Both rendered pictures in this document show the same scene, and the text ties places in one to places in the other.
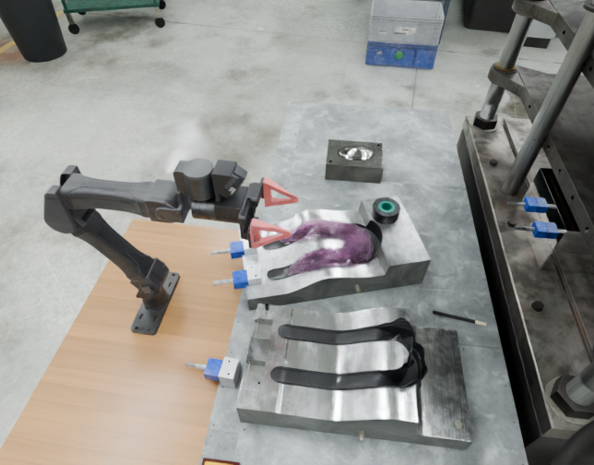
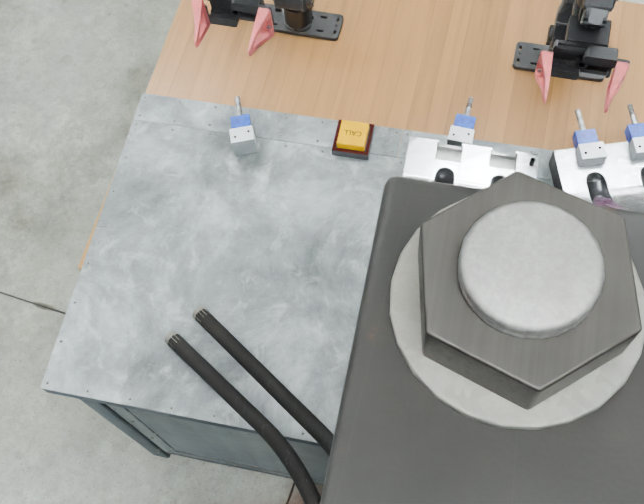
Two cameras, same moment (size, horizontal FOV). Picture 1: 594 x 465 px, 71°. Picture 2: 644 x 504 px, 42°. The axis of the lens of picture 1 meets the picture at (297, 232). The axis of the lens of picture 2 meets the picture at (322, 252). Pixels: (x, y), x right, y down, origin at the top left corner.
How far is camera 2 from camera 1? 1.03 m
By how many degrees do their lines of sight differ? 52
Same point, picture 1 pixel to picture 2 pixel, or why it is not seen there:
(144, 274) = (560, 18)
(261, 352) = (471, 158)
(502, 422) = not seen: hidden behind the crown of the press
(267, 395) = (421, 163)
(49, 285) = not seen: outside the picture
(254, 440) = (389, 171)
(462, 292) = not seen: hidden behind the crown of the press
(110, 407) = (430, 43)
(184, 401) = (433, 105)
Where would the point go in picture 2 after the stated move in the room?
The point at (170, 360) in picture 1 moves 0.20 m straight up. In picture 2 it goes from (481, 87) to (491, 28)
